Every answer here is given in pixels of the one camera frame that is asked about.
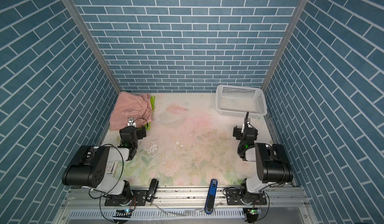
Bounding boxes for lime green shorts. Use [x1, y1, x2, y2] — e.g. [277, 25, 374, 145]
[147, 96, 156, 131]

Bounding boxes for pink shorts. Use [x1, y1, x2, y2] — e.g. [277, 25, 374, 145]
[110, 92, 153, 131]

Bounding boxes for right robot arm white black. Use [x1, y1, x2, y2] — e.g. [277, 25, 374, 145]
[233, 123, 294, 197]

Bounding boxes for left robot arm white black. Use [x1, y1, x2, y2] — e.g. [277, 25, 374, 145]
[62, 126, 147, 199]

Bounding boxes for white plastic laundry basket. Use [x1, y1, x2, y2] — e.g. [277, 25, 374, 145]
[215, 85, 268, 119]

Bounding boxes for blue white card label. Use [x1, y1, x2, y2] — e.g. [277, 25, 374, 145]
[106, 162, 119, 176]

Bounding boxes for blue black handheld device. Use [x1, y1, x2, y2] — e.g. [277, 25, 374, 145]
[204, 179, 218, 215]

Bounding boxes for right green circuit board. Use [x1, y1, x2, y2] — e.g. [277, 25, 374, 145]
[246, 208, 260, 215]

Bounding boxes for green circuit board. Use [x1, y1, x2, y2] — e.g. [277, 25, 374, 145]
[246, 208, 260, 215]
[114, 209, 133, 218]

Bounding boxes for left green circuit board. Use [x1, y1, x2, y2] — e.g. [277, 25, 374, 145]
[114, 209, 133, 218]

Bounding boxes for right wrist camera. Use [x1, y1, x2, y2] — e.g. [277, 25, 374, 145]
[242, 118, 250, 134]

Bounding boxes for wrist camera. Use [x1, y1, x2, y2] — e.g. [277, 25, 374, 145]
[242, 118, 250, 134]
[127, 117, 137, 127]

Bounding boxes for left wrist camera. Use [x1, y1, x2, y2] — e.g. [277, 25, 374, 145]
[127, 117, 137, 127]

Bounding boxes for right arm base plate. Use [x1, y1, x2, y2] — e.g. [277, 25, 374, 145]
[222, 187, 267, 206]

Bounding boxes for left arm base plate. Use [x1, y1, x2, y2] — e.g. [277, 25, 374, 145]
[105, 190, 148, 207]

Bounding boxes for aluminium front rail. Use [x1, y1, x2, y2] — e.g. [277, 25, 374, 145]
[62, 186, 310, 210]

